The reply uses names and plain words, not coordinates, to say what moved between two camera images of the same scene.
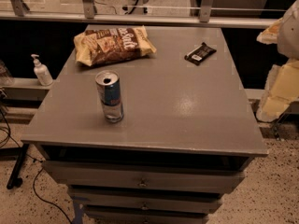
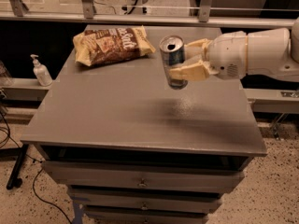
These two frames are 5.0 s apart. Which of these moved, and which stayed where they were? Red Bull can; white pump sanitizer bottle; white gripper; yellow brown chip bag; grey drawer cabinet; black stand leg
Moved: Red Bull can; white gripper
Stayed: black stand leg; grey drawer cabinet; yellow brown chip bag; white pump sanitizer bottle
